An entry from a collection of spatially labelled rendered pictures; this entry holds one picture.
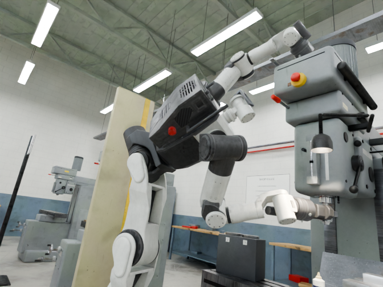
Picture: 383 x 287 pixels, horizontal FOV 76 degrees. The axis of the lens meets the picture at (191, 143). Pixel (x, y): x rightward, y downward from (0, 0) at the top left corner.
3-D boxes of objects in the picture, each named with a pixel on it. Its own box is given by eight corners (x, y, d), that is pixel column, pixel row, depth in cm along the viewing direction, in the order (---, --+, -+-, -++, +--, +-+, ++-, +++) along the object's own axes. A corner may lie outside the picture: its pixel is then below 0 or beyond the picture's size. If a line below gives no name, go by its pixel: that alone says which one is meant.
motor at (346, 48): (353, 83, 122) (349, 31, 132) (312, 95, 137) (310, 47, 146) (365, 99, 135) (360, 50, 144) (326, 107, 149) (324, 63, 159)
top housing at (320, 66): (333, 76, 93) (331, 41, 97) (271, 95, 112) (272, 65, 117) (369, 118, 122) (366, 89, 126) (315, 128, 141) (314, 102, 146)
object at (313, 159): (317, 183, 95) (315, 132, 101) (306, 183, 98) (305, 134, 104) (321, 185, 98) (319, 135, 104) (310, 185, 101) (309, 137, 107)
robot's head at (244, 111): (233, 122, 99) (253, 110, 97) (223, 104, 104) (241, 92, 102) (239, 128, 104) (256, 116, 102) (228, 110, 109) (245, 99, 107)
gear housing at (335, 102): (342, 110, 96) (340, 87, 99) (284, 122, 114) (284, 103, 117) (367, 135, 117) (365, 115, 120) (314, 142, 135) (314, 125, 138)
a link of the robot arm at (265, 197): (286, 187, 94) (252, 193, 97) (294, 209, 89) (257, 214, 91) (286, 194, 99) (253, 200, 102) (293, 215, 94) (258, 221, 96)
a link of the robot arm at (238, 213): (259, 225, 93) (210, 233, 96) (255, 208, 102) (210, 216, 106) (254, 203, 89) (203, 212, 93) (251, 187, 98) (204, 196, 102)
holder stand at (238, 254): (255, 282, 114) (256, 236, 120) (215, 271, 128) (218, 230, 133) (265, 279, 123) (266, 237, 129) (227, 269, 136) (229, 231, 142)
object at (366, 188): (366, 192, 102) (361, 134, 109) (306, 192, 120) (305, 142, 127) (378, 199, 113) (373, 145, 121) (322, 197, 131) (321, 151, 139)
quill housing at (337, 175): (345, 192, 91) (339, 114, 100) (291, 192, 106) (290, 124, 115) (361, 200, 102) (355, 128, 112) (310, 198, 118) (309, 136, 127)
